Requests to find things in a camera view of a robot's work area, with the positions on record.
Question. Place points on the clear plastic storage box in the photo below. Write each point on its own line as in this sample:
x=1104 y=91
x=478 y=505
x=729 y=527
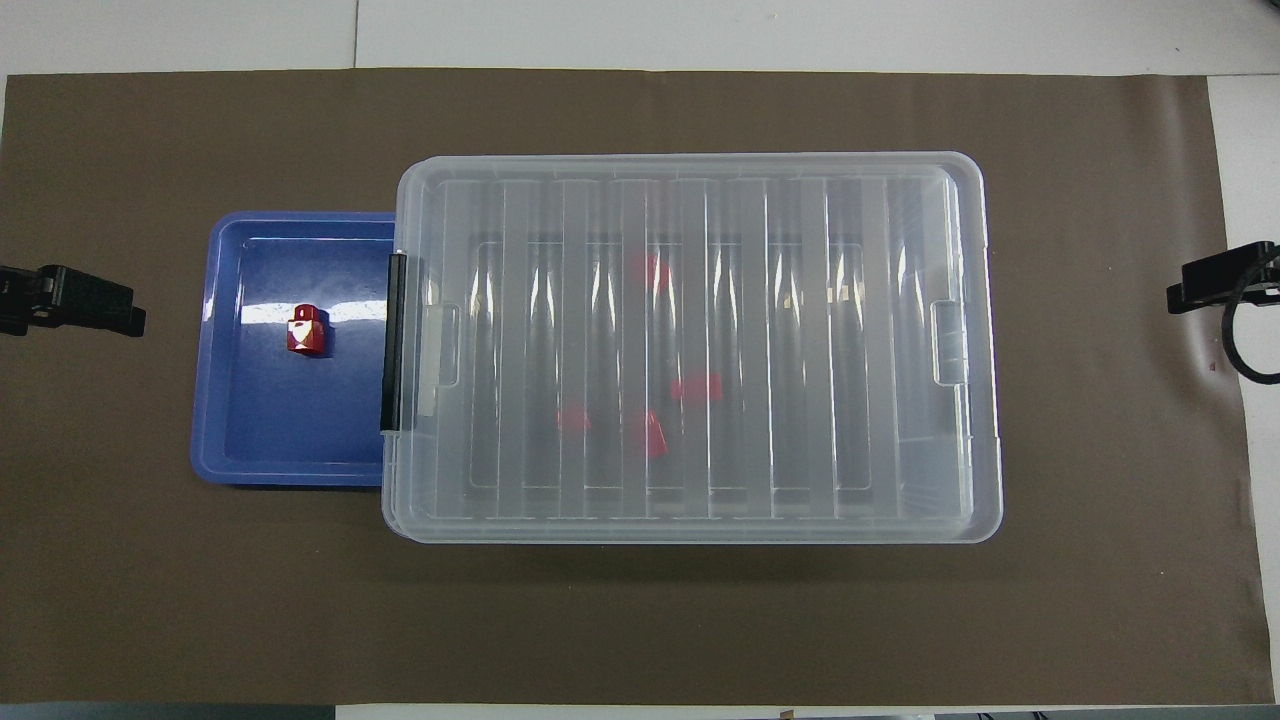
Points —
x=389 y=490

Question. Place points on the clear ribbed plastic lid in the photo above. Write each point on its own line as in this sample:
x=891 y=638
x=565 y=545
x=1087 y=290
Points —
x=760 y=350

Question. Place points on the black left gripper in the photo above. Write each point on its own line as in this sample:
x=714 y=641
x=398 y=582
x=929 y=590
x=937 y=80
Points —
x=20 y=300

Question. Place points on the red block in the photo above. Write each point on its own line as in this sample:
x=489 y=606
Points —
x=573 y=418
x=698 y=387
x=305 y=330
x=650 y=435
x=650 y=272

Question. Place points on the blue plastic tray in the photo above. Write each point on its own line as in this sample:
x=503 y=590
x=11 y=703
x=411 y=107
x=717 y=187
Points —
x=290 y=420

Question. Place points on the brown table mat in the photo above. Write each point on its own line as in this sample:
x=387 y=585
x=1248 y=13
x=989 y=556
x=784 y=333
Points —
x=300 y=600

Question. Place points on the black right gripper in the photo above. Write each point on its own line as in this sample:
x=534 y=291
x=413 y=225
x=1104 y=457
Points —
x=1270 y=270

